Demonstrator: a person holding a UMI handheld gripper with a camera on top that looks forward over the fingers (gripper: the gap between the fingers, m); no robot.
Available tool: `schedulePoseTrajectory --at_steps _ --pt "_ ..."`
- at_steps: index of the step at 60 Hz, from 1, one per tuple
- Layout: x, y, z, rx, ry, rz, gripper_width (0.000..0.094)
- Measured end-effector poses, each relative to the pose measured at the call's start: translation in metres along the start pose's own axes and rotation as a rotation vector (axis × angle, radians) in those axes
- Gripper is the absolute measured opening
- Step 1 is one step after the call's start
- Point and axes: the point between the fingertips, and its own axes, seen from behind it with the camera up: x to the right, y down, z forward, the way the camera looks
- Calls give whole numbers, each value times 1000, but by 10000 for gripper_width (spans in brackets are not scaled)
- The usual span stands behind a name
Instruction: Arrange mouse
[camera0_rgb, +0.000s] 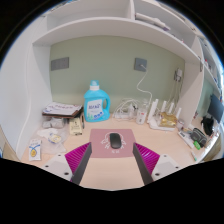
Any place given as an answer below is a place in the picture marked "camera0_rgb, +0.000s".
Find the white wall charger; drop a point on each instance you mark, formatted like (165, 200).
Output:
(179, 74)

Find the grey blank wall plate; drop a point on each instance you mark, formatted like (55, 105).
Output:
(60, 63)

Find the dark grey wall socket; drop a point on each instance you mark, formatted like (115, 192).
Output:
(140, 64)

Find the white router with antennas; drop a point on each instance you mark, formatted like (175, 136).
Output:
(154, 124)

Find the clear plastic bottle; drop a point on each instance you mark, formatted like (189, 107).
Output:
(141, 116)

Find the clear plastic bag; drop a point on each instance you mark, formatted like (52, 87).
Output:
(51, 138)

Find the black bag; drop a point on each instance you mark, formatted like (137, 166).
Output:
(208, 125)

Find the black computer mouse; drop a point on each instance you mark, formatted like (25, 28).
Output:
(115, 140)

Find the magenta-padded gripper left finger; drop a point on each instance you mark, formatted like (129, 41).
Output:
(61, 165)

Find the stack of books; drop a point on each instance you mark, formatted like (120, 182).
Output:
(61, 109)

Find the dark monitor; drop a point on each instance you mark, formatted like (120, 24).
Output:
(216, 108)

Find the gold foil bag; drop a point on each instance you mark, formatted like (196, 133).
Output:
(167, 120)

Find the green packet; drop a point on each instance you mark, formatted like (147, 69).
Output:
(197, 145)

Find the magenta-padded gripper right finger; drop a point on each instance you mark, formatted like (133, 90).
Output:
(163, 165)

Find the white shelf unit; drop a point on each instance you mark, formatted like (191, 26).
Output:
(110, 28)

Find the blue detergent bottle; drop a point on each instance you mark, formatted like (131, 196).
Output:
(95, 108)

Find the white power strip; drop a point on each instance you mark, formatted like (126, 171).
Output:
(121, 115)

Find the grey zip pouch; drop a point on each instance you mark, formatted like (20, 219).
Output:
(199, 136)

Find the white packet with yellow print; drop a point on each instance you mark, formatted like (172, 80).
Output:
(34, 150)

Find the white remote control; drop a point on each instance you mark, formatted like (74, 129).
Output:
(186, 139)

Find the beige small box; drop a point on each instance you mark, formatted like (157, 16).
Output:
(76, 126)

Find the pink mouse pad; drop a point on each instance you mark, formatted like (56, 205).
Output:
(98, 146)

